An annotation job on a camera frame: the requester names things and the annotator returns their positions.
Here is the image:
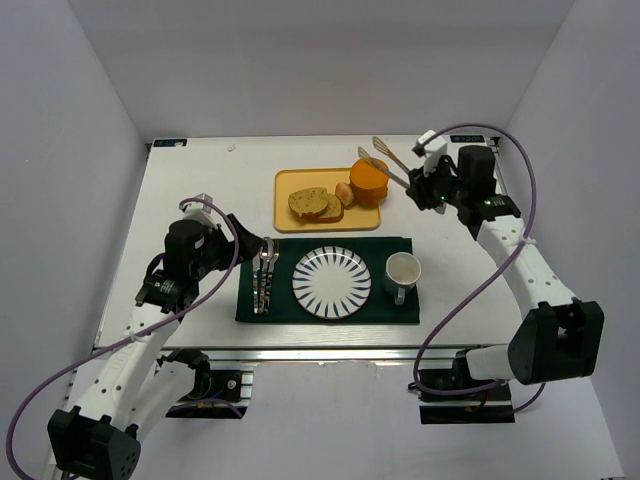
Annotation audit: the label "blue label sticker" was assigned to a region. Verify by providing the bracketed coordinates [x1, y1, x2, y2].
[152, 138, 187, 148]
[449, 134, 485, 144]

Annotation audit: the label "seeded bread slice top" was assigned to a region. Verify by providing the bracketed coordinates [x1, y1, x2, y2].
[287, 187, 329, 217]

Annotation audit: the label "blue label sticker right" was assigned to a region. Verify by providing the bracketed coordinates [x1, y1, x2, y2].
[449, 134, 485, 144]

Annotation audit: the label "blue label sticker left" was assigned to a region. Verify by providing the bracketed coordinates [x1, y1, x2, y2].
[152, 138, 187, 148]

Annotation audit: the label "small round bread roll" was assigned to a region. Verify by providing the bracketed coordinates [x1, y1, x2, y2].
[334, 182, 355, 207]

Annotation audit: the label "seeded bread slice bottom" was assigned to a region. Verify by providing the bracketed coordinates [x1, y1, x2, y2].
[314, 194, 344, 223]

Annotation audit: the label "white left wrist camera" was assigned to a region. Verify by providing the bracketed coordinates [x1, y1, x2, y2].
[179, 193, 219, 229]

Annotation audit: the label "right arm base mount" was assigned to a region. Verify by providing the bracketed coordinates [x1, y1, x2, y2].
[407, 381, 515, 425]

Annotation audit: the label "blue striped white plate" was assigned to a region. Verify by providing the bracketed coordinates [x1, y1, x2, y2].
[292, 246, 372, 321]

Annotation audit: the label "round orange bread loaf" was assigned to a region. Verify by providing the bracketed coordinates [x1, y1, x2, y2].
[349, 158, 389, 208]

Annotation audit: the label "patterned handle fork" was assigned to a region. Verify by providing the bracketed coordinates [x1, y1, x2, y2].
[257, 237, 274, 314]

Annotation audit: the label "metal kitchen tongs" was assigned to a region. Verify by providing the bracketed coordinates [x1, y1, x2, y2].
[356, 136, 410, 191]

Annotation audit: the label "seeded bread slice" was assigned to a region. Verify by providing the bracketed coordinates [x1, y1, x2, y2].
[287, 187, 329, 217]
[314, 194, 344, 223]

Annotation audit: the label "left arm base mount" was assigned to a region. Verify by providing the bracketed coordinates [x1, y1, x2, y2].
[155, 349, 249, 419]

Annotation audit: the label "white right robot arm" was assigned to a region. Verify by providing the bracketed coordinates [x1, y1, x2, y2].
[407, 145, 604, 398]

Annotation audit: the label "yellow serving tray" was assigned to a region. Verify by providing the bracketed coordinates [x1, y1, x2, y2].
[273, 167, 381, 233]

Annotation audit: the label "aluminium table front rail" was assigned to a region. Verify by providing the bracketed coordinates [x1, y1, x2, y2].
[92, 344, 561, 369]

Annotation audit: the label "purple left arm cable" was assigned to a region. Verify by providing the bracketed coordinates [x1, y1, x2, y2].
[8, 197, 246, 476]

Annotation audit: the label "patterned handle knife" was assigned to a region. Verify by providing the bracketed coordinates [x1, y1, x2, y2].
[252, 250, 262, 315]

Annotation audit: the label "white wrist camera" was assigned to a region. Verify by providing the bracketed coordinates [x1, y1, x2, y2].
[412, 130, 448, 177]
[179, 193, 219, 229]

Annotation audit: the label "dark green placemat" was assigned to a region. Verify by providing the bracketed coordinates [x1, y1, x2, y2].
[236, 237, 420, 325]

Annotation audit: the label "grey ceramic mug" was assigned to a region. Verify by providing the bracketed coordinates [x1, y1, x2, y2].
[383, 252, 422, 306]

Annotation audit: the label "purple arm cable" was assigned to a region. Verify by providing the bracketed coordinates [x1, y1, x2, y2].
[414, 122, 549, 414]
[8, 197, 246, 476]

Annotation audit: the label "patterned handle spoon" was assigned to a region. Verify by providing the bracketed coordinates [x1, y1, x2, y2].
[263, 239, 280, 314]

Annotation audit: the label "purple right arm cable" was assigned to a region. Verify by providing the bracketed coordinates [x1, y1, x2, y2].
[414, 122, 549, 414]

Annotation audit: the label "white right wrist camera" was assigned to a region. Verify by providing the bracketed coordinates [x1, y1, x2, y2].
[412, 130, 448, 177]

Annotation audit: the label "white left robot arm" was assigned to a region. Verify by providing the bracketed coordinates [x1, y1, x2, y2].
[47, 194, 262, 479]

